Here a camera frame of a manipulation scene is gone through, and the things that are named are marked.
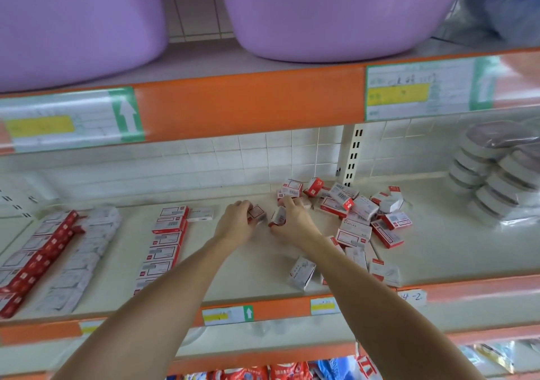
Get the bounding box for person's left hand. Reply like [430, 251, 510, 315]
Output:
[211, 200, 258, 248]

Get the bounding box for person's right hand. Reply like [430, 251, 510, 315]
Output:
[268, 195, 326, 247]

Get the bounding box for pile of red white boxes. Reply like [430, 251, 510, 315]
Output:
[277, 175, 415, 291]

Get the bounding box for white shelf with orange edges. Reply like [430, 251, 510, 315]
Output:
[0, 42, 540, 380]

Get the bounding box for person's left forearm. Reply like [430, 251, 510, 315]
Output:
[55, 232, 237, 380]

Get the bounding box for person's right forearm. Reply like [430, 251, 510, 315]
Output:
[299, 232, 486, 380]

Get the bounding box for white perforated shelf upright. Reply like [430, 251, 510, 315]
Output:
[339, 124, 366, 186]
[0, 192, 35, 220]

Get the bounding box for small price label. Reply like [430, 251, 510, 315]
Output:
[201, 305, 256, 326]
[309, 297, 341, 316]
[78, 319, 104, 336]

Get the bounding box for white handwritten label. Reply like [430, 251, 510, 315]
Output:
[398, 288, 429, 307]

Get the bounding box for pile of large red bags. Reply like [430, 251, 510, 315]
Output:
[186, 354, 385, 380]

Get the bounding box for large label with green arrow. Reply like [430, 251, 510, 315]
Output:
[364, 57, 503, 123]
[0, 89, 146, 153]

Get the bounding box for stacks of wrapped containers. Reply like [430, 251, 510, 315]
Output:
[445, 121, 540, 229]

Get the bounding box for purple plastic basin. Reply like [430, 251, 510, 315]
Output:
[213, 0, 474, 64]
[0, 0, 168, 94]

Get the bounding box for blue plastic bag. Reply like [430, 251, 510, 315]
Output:
[460, 0, 540, 46]

